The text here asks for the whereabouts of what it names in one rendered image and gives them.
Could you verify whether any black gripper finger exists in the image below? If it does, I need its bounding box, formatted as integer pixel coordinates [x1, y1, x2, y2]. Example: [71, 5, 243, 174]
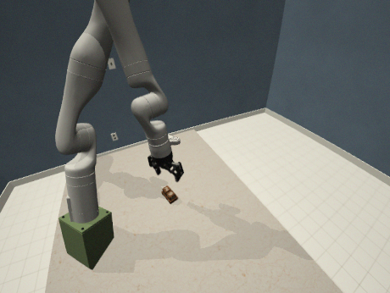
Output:
[163, 162, 184, 182]
[148, 154, 161, 175]

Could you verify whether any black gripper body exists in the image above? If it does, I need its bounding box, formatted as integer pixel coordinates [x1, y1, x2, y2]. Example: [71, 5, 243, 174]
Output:
[151, 149, 174, 169]

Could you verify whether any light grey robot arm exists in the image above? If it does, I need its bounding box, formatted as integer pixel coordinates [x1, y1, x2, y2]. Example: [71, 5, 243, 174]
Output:
[55, 0, 181, 224]

